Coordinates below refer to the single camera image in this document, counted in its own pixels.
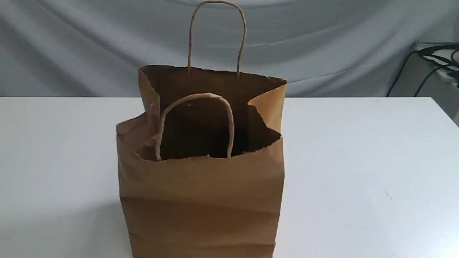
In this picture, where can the brown paper bag with handles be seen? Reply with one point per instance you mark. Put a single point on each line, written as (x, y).
(201, 171)

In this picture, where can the grey draped backdrop cloth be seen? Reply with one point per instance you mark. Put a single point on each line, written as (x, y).
(93, 48)

